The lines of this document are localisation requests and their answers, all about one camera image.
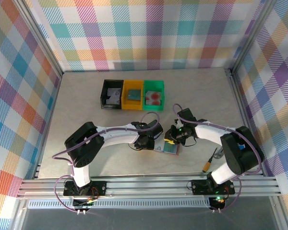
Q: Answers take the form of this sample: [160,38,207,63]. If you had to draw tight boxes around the green plastic bin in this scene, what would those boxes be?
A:
[143,80,165,111]

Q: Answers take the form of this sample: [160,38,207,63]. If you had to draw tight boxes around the yellow plastic bin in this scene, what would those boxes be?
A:
[121,80,145,111]

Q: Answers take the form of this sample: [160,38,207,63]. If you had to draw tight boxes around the black plastic bin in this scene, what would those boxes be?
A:
[100,79,124,110]

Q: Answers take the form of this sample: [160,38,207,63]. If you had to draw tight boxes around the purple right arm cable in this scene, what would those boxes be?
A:
[173,103,264,214]

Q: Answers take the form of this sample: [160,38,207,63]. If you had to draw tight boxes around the wide aluminium frame rail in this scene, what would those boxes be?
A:
[16,175,283,200]

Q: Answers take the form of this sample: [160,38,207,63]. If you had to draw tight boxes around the yellow plug black cable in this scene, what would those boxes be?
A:
[202,146,219,173]

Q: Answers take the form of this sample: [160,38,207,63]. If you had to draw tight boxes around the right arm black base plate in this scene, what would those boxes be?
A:
[190,179,236,195]

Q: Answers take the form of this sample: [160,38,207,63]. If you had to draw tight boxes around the slotted grey cable duct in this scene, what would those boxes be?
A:
[26,200,213,209]

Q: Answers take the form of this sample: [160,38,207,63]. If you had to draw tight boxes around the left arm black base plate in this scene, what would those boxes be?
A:
[63,181,108,197]

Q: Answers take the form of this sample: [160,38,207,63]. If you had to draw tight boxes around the aluminium frame post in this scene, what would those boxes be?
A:
[13,0,64,79]
[230,0,279,72]

